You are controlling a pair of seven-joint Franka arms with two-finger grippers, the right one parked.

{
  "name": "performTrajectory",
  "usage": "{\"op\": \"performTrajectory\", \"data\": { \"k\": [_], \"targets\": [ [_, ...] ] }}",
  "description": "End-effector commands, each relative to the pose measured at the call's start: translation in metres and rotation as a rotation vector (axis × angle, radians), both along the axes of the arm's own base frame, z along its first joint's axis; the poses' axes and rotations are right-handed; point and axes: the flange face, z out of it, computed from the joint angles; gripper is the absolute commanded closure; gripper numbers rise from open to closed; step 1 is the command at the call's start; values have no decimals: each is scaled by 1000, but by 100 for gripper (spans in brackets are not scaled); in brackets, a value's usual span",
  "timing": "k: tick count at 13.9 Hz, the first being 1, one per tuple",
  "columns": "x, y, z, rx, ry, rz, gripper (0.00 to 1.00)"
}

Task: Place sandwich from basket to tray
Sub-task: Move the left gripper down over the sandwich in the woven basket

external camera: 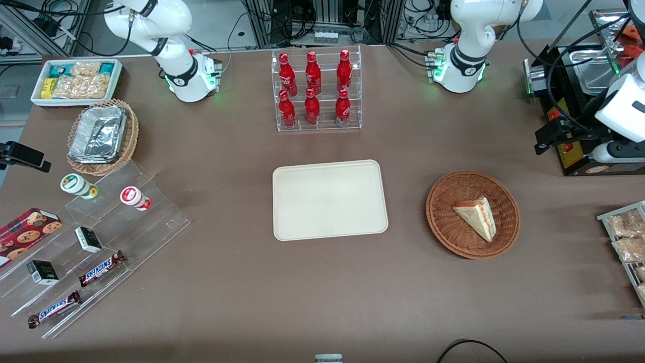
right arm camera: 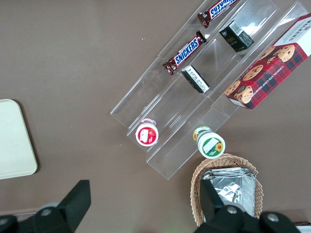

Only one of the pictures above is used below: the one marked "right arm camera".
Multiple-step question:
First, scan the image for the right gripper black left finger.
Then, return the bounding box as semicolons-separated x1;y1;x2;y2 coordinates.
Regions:
0;179;91;233

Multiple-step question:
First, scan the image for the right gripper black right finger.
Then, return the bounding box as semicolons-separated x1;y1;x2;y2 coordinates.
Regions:
194;179;299;233

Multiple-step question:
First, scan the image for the aluminium foil tray stack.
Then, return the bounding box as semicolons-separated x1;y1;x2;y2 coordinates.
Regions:
200;166;259;218

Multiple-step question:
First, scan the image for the light wicker basket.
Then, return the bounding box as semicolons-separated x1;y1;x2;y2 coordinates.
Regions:
190;152;264;226

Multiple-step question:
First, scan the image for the beige plastic serving tray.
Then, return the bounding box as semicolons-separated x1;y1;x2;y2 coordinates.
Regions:
0;99;38;180

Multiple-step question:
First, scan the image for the green lidded white cup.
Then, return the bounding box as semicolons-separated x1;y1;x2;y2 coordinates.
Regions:
192;125;226;159

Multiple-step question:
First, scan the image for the white rectangular plastic bin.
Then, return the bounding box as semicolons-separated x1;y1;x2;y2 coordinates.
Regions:
293;219;311;233

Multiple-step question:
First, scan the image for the red lidded white cup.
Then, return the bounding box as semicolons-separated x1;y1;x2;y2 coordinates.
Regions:
135;118;160;147

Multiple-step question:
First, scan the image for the clear acrylic stepped shelf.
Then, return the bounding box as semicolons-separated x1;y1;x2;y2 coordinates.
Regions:
109;0;311;180

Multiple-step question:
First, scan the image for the small dark green box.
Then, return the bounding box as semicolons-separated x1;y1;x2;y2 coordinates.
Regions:
218;20;255;53
181;65;211;95

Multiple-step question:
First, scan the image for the red tartan Walkers cookie box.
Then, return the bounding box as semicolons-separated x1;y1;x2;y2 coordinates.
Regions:
224;13;311;111

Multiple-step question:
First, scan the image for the brown Snickers chocolate bar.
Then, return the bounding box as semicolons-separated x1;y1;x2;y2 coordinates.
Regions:
196;0;241;29
162;30;207;76

